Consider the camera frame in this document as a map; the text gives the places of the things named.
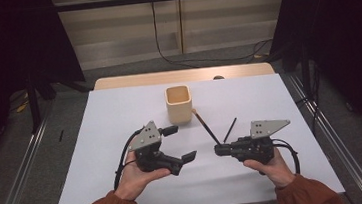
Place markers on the cream square cup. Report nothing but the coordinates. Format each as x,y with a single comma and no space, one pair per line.
179,113

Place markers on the beige panelled counter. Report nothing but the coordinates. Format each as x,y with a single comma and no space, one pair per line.
122,30

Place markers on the person's left hand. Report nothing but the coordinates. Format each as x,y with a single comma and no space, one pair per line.
133,182

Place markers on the small black stick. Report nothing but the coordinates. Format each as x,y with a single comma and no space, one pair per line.
61,136

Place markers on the black chopsticks pair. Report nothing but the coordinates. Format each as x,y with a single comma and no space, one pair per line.
204,126

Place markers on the aluminium floor rail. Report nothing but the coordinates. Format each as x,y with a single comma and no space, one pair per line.
337,148
19,179

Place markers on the person's right hand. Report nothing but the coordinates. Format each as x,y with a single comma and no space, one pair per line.
278,173

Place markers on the white table mat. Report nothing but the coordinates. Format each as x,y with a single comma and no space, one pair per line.
104,122

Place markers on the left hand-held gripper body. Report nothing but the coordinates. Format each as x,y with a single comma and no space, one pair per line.
149,155

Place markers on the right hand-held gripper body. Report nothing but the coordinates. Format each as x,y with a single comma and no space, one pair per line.
257,148

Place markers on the black metal stand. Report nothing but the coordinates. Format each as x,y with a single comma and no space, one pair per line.
305,70
33,106

